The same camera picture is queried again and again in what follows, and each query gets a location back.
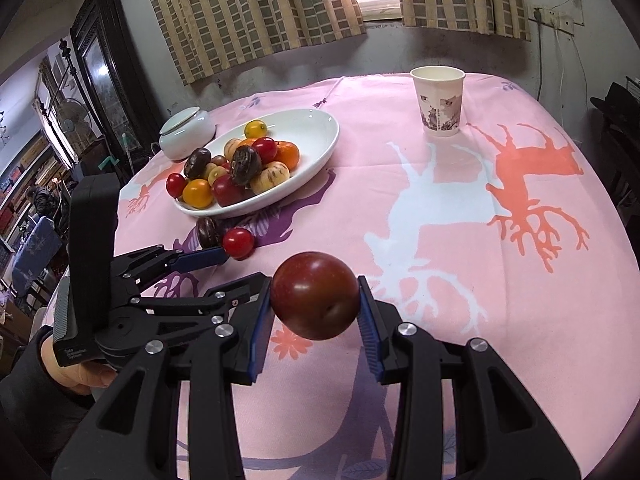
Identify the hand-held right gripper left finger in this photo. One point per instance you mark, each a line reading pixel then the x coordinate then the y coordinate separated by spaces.
pixel 260 332

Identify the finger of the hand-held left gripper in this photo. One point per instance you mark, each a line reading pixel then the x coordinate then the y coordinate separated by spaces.
pixel 205 258
pixel 220 300

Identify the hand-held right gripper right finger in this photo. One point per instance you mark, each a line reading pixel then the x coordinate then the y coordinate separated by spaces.
pixel 370 332

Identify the small dark water chestnut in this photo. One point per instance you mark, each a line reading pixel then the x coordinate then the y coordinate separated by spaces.
pixel 197 161
pixel 207 231

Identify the red cherry tomato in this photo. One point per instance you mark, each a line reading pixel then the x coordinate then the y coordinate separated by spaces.
pixel 238 243
pixel 265 149
pixel 176 185

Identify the orange tomato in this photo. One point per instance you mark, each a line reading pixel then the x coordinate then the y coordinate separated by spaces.
pixel 197 193

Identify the dark red tomato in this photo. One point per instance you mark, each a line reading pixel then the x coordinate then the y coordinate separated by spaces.
pixel 316 294

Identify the dark red plum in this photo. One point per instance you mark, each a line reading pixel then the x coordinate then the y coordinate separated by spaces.
pixel 227 191

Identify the small yellow longan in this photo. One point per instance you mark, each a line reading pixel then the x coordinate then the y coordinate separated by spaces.
pixel 217 174

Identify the large dark water chestnut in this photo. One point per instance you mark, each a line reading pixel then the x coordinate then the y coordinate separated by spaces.
pixel 246 165

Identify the striped yellow pepino melon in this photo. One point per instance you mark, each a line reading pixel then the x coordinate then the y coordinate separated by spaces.
pixel 235 147
pixel 270 177

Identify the orange mandarin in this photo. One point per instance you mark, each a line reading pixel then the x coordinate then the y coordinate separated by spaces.
pixel 288 154

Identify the yellow green tomato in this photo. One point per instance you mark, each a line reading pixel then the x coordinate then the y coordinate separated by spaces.
pixel 256 128

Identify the white oval plate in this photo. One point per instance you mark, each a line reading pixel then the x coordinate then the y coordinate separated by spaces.
pixel 310 130

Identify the person's left forearm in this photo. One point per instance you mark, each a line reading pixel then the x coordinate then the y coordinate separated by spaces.
pixel 30 420

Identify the person's left hand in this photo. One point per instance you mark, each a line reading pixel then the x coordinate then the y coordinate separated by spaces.
pixel 75 377

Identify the chair with blue cover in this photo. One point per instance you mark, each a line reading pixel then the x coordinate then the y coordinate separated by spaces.
pixel 35 255

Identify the pink printed tablecloth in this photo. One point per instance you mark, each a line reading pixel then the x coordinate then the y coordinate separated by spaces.
pixel 450 260

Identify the standing fan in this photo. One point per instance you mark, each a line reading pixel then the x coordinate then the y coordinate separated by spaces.
pixel 70 115

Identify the pale green lidded jar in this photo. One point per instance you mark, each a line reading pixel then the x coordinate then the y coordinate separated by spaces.
pixel 186 132

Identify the dark wooden mirror cabinet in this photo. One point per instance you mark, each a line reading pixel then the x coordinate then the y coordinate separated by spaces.
pixel 110 70

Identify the printed paper cup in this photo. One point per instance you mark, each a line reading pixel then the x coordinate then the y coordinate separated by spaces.
pixel 440 102

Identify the white wall socket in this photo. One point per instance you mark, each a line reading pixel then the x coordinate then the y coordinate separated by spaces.
pixel 555 16

